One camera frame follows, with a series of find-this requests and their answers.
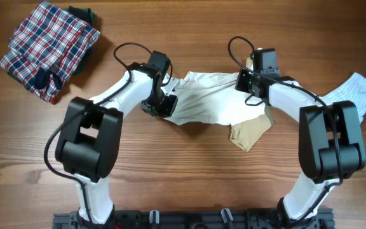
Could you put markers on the white and tan t-shirt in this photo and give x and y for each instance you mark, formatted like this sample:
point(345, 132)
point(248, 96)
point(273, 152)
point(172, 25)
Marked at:
point(212, 99)

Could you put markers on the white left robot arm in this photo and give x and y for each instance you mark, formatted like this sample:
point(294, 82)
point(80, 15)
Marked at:
point(89, 139)

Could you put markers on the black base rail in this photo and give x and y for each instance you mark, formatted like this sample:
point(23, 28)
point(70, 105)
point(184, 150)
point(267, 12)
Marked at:
point(250, 219)

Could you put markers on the plaid folded shirt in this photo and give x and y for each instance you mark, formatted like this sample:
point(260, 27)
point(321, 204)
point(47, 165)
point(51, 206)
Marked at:
point(46, 48)

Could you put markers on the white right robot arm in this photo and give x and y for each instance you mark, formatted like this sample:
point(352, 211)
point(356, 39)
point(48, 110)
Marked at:
point(331, 147)

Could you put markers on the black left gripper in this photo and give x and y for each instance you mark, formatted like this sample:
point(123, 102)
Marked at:
point(166, 111)

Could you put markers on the light blue striped garment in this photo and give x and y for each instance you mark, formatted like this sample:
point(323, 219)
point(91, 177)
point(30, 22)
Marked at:
point(354, 90)

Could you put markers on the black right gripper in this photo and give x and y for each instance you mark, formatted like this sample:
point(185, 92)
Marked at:
point(243, 74)

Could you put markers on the dark green folded garment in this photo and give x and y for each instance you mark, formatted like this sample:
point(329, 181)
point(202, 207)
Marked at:
point(87, 15)

